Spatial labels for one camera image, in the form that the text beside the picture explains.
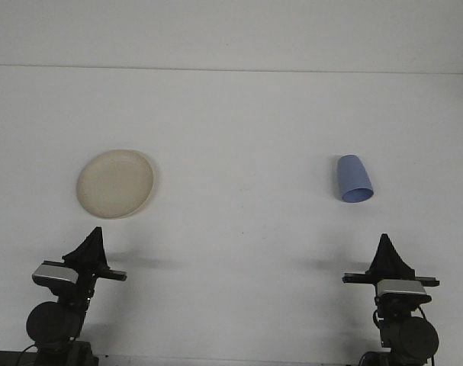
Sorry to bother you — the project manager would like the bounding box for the pale blue cup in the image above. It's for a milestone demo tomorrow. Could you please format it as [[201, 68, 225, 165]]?
[[332, 153, 376, 205]]

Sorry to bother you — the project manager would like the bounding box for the pale round plate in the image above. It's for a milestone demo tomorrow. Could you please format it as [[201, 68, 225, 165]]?
[[76, 149, 159, 220]]

